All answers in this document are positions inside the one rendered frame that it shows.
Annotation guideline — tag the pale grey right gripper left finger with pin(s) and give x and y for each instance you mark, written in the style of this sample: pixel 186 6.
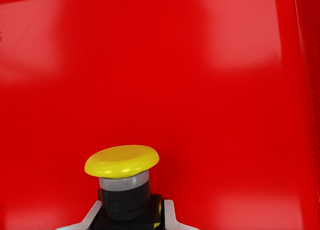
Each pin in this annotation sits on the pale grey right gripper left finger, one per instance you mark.
pixel 92 217

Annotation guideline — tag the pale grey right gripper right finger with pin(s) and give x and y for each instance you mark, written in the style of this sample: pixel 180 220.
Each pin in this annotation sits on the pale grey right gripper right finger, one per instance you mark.
pixel 171 218

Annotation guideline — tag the yellow push button black base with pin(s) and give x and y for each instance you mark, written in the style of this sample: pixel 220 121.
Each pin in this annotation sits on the yellow push button black base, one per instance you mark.
pixel 122 162

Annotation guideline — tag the large red glossy box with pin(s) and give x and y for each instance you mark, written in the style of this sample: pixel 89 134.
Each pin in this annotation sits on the large red glossy box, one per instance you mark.
pixel 160 72

